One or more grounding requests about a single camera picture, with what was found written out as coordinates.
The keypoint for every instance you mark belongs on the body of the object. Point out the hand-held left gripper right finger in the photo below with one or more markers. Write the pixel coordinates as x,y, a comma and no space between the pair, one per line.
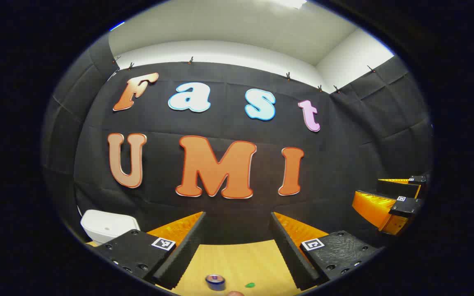
292,250

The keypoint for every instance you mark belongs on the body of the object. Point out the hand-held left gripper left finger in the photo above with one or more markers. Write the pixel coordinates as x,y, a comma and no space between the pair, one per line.
181,250

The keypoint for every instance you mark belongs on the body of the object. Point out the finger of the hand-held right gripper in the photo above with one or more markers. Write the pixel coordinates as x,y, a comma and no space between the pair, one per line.
405,205
397,188

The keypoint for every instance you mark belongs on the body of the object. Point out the blue pop can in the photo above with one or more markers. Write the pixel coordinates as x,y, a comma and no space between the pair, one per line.
215,283

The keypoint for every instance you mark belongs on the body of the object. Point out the white desktop garbage bin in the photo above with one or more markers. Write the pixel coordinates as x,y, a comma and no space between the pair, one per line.
105,226

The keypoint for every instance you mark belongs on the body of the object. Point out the wooden desktop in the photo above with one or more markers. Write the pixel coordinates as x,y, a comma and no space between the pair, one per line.
241,263

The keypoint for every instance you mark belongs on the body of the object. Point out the black backdrop cloth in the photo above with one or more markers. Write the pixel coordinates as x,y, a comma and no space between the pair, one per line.
344,156

